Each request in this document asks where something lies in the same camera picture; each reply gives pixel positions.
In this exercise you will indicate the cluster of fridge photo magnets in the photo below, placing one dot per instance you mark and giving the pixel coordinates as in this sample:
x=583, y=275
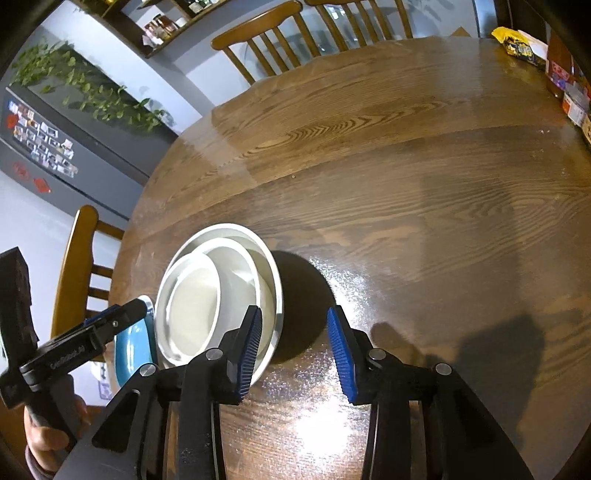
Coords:
x=44, y=143

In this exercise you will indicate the dark wooden wall shelf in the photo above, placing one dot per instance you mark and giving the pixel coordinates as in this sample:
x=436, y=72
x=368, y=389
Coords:
x=152, y=48

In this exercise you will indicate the person's left forearm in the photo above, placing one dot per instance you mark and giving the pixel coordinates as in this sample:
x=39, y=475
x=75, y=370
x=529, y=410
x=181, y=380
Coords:
x=39, y=466

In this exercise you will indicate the blue square plate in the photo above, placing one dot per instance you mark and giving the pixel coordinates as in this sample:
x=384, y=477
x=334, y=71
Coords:
x=134, y=350

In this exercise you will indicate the yellow snack packet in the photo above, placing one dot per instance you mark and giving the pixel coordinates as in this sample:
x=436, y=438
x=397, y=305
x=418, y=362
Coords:
x=519, y=46

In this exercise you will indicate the large white bowl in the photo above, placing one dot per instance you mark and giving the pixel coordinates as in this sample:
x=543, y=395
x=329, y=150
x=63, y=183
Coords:
x=221, y=232

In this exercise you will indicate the red paper decal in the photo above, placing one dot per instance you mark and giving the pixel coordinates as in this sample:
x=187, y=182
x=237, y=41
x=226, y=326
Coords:
x=21, y=169
x=42, y=184

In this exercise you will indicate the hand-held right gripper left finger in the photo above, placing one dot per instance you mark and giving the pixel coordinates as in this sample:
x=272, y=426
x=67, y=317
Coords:
x=249, y=350

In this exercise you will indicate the red sauce bottle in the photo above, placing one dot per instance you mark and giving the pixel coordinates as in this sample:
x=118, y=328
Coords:
x=559, y=74

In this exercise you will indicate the grey refrigerator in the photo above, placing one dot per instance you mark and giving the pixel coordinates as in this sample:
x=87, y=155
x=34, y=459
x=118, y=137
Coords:
x=106, y=152

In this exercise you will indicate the wooden slat-back chair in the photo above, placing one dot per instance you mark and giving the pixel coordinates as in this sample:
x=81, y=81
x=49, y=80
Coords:
x=316, y=2
x=258, y=32

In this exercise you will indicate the medium white bowl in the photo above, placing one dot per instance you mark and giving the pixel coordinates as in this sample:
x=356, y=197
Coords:
x=240, y=272

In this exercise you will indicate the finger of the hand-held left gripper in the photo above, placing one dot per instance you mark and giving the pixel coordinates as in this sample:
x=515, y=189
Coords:
x=99, y=319
x=131, y=314

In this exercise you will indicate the wooden chair with curved back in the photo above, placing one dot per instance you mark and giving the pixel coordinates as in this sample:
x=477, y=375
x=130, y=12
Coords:
x=76, y=258

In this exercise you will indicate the row of shelf jars and bottles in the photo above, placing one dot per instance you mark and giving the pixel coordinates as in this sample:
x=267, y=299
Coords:
x=159, y=25

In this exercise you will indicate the small white-label jar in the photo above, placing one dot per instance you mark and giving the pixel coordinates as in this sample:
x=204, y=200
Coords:
x=575, y=108

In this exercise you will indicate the long green vine plant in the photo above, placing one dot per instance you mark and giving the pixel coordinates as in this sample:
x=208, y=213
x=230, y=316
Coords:
x=92, y=87

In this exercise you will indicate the white ceramic pot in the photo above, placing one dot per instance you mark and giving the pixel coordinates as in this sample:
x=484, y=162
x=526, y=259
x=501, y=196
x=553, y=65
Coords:
x=194, y=304

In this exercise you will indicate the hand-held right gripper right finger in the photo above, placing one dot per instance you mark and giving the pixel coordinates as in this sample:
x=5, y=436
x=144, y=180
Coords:
x=341, y=355

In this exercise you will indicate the person's left hand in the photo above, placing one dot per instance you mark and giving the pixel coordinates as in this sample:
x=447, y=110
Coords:
x=46, y=443

